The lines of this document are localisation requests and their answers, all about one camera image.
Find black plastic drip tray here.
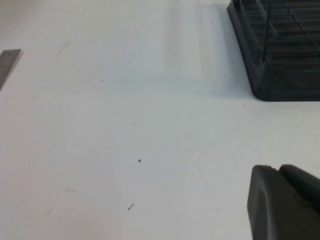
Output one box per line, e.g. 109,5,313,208
226,0,320,102

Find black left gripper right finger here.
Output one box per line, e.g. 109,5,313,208
278,163,320,204

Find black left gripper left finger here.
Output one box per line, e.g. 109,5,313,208
246,164,320,240

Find black wire dish rack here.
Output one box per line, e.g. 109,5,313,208
234,0,320,63

